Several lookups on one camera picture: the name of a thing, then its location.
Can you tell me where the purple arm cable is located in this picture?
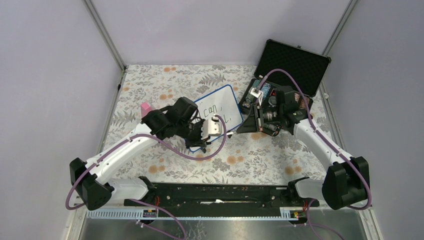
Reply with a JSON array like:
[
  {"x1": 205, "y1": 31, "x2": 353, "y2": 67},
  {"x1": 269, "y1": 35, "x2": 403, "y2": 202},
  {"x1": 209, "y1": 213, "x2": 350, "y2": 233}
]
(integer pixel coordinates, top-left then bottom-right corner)
[
  {"x1": 65, "y1": 114, "x2": 228, "y2": 240},
  {"x1": 256, "y1": 68, "x2": 373, "y2": 240}
]

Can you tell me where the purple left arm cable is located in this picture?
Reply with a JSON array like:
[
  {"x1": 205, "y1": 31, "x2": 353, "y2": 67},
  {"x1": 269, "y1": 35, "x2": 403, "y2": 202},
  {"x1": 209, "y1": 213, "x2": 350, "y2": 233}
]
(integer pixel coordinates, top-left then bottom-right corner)
[{"x1": 65, "y1": 114, "x2": 228, "y2": 240}]

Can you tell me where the blue framed whiteboard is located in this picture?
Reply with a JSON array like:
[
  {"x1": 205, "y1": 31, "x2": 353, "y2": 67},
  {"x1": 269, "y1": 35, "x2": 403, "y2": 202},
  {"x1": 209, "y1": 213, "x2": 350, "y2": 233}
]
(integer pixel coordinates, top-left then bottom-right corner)
[{"x1": 194, "y1": 84, "x2": 244, "y2": 131}]

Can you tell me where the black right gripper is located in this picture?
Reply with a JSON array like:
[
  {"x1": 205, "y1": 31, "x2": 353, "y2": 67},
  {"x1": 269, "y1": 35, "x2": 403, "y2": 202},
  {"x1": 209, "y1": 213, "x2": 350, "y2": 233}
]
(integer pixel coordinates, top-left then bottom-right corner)
[{"x1": 236, "y1": 103, "x2": 283, "y2": 134}]

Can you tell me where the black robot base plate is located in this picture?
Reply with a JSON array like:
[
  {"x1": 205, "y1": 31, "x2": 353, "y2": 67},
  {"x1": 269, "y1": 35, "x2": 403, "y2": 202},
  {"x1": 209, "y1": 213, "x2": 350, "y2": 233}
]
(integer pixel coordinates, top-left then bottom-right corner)
[{"x1": 141, "y1": 181, "x2": 311, "y2": 218}]

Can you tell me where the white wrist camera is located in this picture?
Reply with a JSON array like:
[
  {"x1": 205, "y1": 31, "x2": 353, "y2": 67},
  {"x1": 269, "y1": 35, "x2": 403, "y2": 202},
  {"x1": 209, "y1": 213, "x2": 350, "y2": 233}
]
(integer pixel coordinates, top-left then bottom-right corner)
[
  {"x1": 202, "y1": 119, "x2": 224, "y2": 139},
  {"x1": 249, "y1": 88, "x2": 264, "y2": 106}
]

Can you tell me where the right base wiring connector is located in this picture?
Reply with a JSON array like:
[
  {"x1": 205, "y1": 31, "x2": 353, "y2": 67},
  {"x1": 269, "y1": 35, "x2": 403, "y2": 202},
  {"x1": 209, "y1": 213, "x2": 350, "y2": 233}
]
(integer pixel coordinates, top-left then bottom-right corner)
[{"x1": 290, "y1": 199, "x2": 309, "y2": 224}]

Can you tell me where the base wiring connector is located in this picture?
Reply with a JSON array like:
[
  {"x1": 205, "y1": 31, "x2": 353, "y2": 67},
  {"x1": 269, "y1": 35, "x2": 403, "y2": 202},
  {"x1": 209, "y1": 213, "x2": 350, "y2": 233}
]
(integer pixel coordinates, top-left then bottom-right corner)
[
  {"x1": 290, "y1": 199, "x2": 309, "y2": 224},
  {"x1": 142, "y1": 196, "x2": 160, "y2": 218}
]

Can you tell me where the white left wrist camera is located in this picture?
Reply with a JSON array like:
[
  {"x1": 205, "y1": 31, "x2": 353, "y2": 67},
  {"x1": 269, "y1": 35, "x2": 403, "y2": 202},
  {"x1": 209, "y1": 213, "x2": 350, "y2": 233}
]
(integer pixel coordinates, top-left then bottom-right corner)
[{"x1": 202, "y1": 119, "x2": 224, "y2": 139}]

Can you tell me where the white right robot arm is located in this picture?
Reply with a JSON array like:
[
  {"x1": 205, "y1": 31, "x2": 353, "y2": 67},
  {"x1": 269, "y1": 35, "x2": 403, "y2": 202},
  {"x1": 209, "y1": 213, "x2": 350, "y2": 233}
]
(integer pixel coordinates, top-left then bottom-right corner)
[{"x1": 237, "y1": 86, "x2": 372, "y2": 210}]

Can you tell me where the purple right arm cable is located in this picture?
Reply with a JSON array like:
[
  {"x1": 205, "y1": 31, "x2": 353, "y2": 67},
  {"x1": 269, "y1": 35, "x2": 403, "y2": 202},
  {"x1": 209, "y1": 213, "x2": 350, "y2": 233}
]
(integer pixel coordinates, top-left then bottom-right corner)
[{"x1": 256, "y1": 68, "x2": 373, "y2": 240}]

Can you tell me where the black poker chip case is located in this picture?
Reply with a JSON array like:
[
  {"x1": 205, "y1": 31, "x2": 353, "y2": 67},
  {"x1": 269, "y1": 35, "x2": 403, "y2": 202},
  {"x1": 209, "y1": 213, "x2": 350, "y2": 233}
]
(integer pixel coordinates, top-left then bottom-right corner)
[{"x1": 238, "y1": 39, "x2": 331, "y2": 134}]

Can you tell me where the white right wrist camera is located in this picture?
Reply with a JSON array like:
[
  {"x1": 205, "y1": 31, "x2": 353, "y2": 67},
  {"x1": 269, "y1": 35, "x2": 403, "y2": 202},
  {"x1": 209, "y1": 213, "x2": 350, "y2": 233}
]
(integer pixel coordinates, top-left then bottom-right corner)
[{"x1": 249, "y1": 88, "x2": 264, "y2": 106}]

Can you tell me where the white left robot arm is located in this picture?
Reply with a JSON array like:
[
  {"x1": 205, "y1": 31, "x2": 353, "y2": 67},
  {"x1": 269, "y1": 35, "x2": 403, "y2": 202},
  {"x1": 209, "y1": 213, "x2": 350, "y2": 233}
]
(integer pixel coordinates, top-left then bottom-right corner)
[{"x1": 65, "y1": 97, "x2": 224, "y2": 211}]

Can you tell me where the left base wiring connector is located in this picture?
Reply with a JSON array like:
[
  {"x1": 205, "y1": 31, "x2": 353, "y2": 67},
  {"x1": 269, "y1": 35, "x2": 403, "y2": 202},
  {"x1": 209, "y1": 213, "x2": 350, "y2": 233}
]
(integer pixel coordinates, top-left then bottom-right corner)
[{"x1": 142, "y1": 196, "x2": 160, "y2": 218}]

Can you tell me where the floral patterned table mat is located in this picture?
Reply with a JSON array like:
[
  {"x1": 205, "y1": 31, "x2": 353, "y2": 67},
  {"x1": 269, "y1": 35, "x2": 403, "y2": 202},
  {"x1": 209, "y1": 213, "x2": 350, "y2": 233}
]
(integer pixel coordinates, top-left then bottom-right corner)
[{"x1": 94, "y1": 64, "x2": 345, "y2": 186}]

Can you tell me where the pink triangular box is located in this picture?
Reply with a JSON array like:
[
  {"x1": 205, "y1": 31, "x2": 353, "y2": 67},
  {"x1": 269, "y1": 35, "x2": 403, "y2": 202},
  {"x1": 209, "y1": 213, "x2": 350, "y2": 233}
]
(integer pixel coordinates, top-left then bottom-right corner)
[{"x1": 140, "y1": 102, "x2": 154, "y2": 118}]

